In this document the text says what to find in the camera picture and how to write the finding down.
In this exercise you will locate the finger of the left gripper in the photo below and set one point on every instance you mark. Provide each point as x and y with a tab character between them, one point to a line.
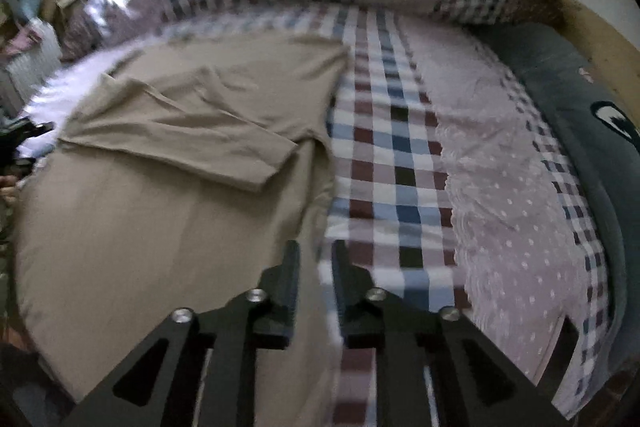
35	130

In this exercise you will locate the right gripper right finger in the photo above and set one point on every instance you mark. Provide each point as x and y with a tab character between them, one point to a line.
432	368

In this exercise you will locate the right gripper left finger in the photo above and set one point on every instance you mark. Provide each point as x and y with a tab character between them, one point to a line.
199	369

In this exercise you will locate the beige long-sleeve garment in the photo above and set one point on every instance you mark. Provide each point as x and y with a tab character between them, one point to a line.
175	182

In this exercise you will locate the person's left hand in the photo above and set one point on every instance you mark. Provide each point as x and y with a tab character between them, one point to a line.
10	192

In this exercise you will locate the white striped storage box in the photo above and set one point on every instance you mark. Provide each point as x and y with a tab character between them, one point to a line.
23	74

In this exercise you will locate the pink cloth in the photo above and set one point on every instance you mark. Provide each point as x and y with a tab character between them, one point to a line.
20	41

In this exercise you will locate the black smartphone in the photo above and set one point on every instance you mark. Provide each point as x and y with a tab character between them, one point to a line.
564	344

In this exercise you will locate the checkered bed sheet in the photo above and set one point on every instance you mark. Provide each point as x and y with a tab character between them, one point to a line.
448	185

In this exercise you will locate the blue-grey cartoon pillow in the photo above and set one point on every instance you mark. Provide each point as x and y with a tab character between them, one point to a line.
603	145

